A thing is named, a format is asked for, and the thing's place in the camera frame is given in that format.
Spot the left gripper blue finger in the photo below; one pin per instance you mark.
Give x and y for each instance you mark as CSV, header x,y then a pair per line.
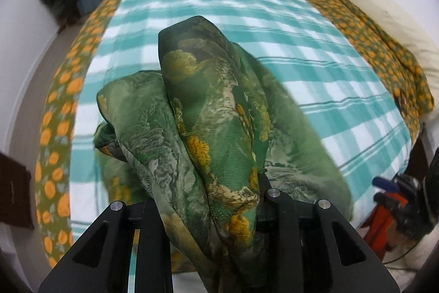
x,y
263,209

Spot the teal white plaid blanket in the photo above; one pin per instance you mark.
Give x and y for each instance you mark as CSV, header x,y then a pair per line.
x,y
349,107

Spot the green landscape print garment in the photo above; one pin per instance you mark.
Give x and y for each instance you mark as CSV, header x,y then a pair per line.
x,y
198,132

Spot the orange trousers of person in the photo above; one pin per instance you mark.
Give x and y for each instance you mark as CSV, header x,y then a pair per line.
x,y
382,235

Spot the dark wooden cabinet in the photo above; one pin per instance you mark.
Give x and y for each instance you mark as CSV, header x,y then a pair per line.
x,y
15,207

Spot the cream pillow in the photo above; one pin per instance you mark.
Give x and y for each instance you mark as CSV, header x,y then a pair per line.
x,y
400,25

